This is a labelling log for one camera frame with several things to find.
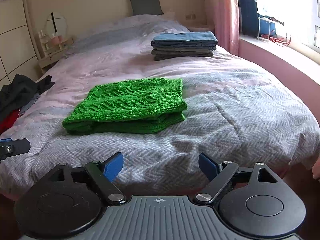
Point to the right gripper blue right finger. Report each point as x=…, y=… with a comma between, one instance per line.
x=214, y=170

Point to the green knitted sweater vest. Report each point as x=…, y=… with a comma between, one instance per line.
x=141, y=106

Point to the white sliding wardrobe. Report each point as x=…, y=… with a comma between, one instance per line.
x=18, y=49

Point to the folded grey dark clothes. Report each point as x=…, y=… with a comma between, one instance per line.
x=169, y=53

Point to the red garment in pile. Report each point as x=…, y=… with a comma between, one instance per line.
x=9, y=120

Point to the pink grey bed quilt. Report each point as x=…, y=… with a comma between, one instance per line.
x=236, y=111

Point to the folded blue jeans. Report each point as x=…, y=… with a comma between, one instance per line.
x=185, y=40

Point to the grey pillow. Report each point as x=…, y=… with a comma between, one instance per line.
x=146, y=7

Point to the round vanity mirror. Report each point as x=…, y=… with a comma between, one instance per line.
x=56, y=25

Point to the white wire rack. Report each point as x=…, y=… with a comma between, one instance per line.
x=267, y=30

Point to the pink cup on dresser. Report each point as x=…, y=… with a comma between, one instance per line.
x=57, y=40

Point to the person right hand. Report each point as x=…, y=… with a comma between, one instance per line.
x=316, y=170

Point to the black garment in pile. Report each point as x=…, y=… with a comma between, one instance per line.
x=20, y=92

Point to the pink curtain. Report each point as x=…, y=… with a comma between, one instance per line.
x=223, y=16

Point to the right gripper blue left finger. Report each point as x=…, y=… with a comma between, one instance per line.
x=111, y=167

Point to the blue bag by window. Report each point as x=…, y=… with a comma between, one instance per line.
x=249, y=17

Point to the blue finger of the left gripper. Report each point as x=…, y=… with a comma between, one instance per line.
x=9, y=147

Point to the white dressing table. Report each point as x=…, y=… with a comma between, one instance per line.
x=51, y=54

